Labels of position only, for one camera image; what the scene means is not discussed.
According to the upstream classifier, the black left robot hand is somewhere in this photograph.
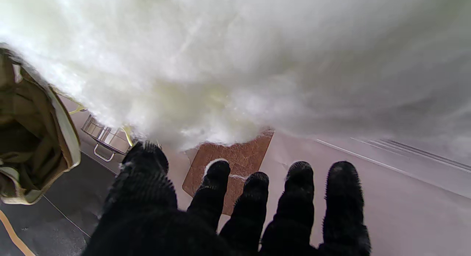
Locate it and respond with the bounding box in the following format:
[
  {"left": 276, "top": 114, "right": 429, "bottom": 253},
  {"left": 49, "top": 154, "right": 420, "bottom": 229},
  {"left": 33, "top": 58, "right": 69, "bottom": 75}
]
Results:
[{"left": 81, "top": 140, "right": 371, "bottom": 256}]

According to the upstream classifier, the brown pillowcase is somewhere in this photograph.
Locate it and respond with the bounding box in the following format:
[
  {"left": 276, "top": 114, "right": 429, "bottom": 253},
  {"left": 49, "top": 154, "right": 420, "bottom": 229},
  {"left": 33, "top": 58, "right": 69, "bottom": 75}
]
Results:
[{"left": 0, "top": 46, "right": 81, "bottom": 206}]

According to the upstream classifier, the white pillow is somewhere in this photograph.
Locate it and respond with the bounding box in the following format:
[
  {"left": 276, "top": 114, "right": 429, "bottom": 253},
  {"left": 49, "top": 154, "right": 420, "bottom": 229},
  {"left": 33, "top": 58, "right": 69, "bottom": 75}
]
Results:
[{"left": 0, "top": 0, "right": 471, "bottom": 152}]

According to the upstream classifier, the brown wooden cutting board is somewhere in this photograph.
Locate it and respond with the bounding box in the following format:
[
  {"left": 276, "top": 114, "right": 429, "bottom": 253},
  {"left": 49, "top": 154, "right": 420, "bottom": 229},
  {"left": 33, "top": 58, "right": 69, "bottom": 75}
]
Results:
[{"left": 182, "top": 130, "right": 275, "bottom": 216}]

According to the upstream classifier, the large steel stock pot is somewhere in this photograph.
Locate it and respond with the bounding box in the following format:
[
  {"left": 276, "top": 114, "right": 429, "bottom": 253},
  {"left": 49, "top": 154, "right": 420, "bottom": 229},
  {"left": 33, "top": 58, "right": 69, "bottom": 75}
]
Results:
[{"left": 81, "top": 114, "right": 134, "bottom": 163}]

